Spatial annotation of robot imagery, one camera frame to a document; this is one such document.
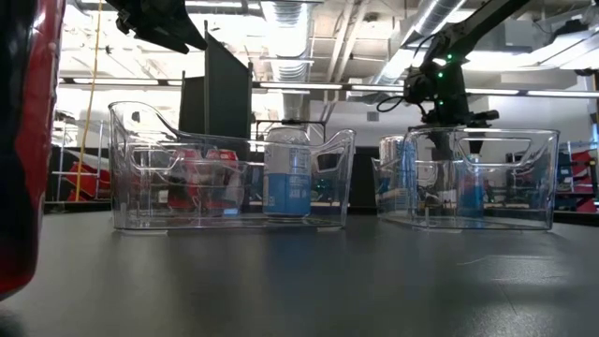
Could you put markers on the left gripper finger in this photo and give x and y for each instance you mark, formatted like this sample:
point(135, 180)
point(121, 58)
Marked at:
point(173, 37)
point(189, 28)

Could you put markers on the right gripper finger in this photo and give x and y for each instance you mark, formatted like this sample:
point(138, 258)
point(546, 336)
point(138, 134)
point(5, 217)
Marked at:
point(476, 140)
point(439, 142)

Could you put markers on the blue silver Red Bull can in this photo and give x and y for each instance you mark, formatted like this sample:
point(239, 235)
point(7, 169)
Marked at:
point(393, 178)
point(471, 196)

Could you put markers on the clear plastic bin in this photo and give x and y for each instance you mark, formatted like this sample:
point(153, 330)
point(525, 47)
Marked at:
point(348, 187)
point(133, 187)
point(543, 187)

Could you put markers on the white blue Spindrift can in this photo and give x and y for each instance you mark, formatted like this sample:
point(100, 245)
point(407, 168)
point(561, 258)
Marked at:
point(287, 182)

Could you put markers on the black partition panel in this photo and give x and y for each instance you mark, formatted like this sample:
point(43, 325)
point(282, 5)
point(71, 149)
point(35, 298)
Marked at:
point(224, 93)

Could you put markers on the black round fixture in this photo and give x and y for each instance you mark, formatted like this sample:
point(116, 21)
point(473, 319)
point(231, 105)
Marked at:
point(135, 116)

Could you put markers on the long ceiling light strip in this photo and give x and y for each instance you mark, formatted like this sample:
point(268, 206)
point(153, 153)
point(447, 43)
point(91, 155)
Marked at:
point(304, 86)

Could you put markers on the square wall vent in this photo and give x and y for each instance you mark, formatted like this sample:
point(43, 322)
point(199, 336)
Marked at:
point(372, 116)

